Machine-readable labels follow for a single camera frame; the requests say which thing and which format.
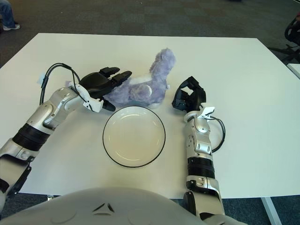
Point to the purple plush bunny doll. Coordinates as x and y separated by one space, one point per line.
154 89

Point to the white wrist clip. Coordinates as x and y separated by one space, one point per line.
207 111
93 105

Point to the grey robot torso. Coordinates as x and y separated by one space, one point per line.
105 211

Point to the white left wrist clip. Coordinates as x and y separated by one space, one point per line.
93 105

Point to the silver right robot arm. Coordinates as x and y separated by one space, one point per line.
201 140

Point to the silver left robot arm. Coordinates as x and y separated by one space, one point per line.
47 114

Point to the seated person in jeans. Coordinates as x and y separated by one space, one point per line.
7 14

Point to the white plate with black rim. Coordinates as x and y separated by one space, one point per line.
133 138

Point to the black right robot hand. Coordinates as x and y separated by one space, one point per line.
199 97

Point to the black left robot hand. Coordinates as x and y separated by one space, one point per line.
96 84

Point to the black swivel chair with base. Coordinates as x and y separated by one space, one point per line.
291 32

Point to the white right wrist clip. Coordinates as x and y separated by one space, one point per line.
207 111

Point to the white table leg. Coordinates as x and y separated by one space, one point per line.
269 211

